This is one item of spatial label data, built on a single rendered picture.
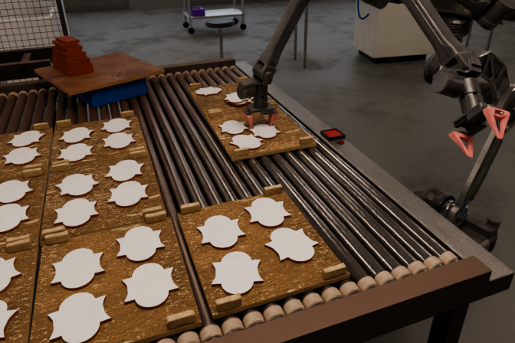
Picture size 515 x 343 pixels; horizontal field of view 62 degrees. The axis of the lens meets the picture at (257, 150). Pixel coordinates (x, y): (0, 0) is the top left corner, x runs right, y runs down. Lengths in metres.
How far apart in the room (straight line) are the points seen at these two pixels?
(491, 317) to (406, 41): 4.40
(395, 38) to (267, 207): 5.03
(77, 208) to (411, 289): 0.96
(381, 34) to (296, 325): 5.31
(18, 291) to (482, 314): 2.04
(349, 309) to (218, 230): 0.42
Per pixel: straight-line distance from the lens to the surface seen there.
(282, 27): 1.66
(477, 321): 2.45
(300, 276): 1.10
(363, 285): 1.12
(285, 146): 1.67
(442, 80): 1.23
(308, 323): 0.98
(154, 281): 1.10
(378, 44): 6.06
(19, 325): 1.13
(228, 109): 2.02
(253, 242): 1.19
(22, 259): 1.30
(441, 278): 1.15
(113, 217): 1.36
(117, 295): 1.11
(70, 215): 1.40
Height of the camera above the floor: 1.70
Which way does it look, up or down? 28 degrees down
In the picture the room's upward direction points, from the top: 1 degrees counter-clockwise
